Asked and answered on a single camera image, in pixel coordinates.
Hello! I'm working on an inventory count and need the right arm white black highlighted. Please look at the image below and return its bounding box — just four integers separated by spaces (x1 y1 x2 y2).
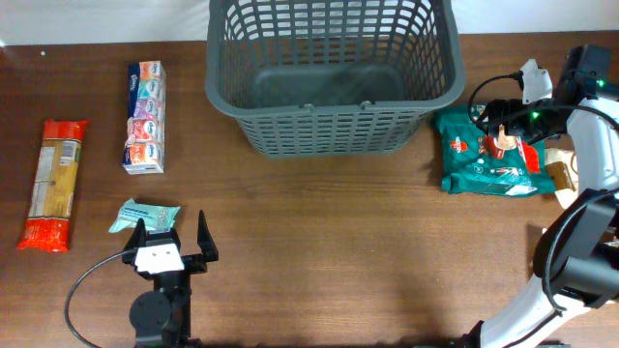
455 43 618 347

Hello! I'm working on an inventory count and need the beige rice bag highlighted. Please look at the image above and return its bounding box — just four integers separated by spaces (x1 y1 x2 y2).
545 148 579 209

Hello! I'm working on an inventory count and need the green cocoa bag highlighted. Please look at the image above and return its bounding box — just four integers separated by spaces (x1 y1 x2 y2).
431 106 556 197

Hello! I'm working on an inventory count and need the left black cable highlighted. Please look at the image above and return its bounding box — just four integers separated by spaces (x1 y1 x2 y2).
64 248 136 348

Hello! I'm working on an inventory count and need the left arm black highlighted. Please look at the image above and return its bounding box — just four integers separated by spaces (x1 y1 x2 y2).
122 212 219 347

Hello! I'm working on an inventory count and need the right black cable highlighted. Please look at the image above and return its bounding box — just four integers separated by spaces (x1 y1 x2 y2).
466 72 619 146

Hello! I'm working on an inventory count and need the black cable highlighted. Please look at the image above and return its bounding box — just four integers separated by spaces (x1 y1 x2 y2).
466 72 619 146
64 248 136 348

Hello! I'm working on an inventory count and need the multicolour tissue pack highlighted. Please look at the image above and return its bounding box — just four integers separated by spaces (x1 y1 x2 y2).
122 61 166 175

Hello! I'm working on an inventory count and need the teal wet wipes packet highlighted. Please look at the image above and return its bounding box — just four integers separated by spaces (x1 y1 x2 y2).
108 199 180 233

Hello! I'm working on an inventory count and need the grey plastic basket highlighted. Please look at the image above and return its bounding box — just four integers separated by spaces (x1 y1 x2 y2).
205 0 466 158

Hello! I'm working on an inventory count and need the orange spaghetti packet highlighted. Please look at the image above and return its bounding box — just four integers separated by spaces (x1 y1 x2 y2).
17 120 89 252

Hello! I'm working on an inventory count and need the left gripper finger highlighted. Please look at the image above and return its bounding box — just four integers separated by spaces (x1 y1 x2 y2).
197 210 218 256
126 218 146 250

